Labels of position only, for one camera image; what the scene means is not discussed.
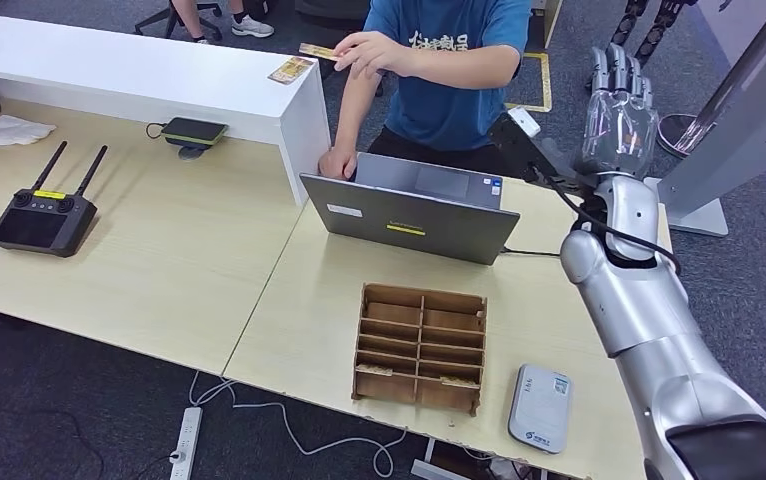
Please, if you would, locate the person's right hand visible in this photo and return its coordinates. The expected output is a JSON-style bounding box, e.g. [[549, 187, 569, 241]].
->
[[317, 146, 360, 181]]

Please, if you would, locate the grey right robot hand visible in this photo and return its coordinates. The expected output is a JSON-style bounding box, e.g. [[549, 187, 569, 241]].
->
[[571, 42, 661, 181]]

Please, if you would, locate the person's left hand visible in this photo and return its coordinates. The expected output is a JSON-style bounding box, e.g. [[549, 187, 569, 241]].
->
[[333, 31, 417, 81]]

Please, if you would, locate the yellow ID card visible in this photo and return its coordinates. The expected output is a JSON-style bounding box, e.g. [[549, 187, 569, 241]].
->
[[298, 42, 342, 63]]

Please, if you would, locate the wooden card organizer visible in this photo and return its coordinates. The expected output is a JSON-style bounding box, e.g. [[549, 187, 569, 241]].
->
[[351, 283, 489, 418]]

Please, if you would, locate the yellow printed card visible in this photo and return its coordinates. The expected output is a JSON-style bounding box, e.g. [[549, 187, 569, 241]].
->
[[267, 56, 317, 86]]

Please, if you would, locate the seated person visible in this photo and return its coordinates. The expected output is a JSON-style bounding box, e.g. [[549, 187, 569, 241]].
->
[[170, 0, 276, 45]]

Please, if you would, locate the white card reader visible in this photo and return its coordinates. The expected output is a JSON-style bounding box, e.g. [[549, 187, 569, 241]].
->
[[508, 363, 574, 456]]

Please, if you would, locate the chrome stanchion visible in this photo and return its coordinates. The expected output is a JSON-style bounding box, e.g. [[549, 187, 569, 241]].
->
[[656, 114, 717, 161]]

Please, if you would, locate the black office chair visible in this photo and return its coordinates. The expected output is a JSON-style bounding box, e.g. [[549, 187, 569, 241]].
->
[[134, 0, 224, 40], [293, 0, 374, 81]]

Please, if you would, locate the grey laptop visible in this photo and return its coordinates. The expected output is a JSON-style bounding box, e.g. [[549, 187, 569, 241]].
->
[[299, 152, 521, 267]]

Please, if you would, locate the standing humanoid robot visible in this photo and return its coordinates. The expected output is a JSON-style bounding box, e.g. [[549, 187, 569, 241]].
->
[[584, 0, 701, 91]]

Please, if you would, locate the grey kiosk stand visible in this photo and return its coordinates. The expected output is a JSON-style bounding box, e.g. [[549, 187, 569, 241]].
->
[[643, 0, 766, 238]]

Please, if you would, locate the black phone with green edge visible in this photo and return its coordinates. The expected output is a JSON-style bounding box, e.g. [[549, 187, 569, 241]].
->
[[159, 117, 229, 148]]

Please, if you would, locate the white reception counter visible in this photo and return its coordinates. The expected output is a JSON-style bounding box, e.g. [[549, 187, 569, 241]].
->
[[0, 9, 332, 208]]

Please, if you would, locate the black remote controller with antennas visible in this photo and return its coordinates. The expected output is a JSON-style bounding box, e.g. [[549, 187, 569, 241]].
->
[[0, 140, 109, 258]]

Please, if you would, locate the white power strip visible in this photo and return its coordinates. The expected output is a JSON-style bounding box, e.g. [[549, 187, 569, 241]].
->
[[168, 406, 204, 480]]

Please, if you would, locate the white crumpled tissue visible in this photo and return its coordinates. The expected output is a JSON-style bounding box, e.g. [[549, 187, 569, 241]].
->
[[0, 113, 57, 148]]

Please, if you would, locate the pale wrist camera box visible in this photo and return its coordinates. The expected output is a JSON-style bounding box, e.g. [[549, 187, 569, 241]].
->
[[487, 105, 590, 198]]

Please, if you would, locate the black hub cable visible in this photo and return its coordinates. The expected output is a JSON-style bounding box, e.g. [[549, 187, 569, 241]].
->
[[503, 246, 562, 259]]

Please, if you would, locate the white power cable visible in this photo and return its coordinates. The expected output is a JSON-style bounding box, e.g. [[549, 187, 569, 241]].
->
[[188, 370, 408, 480]]

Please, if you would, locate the white desk leg frame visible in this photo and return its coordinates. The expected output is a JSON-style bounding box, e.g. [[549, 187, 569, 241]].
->
[[411, 437, 472, 480]]

